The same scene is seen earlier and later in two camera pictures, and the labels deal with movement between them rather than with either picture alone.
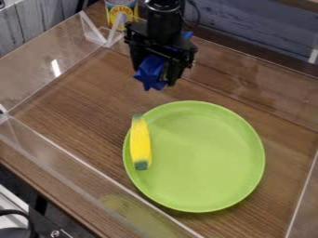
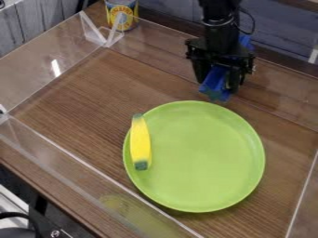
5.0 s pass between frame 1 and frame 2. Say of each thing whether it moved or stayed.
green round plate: stayed
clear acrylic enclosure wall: stayed
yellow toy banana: stayed
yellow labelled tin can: stayed
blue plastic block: moved
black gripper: moved
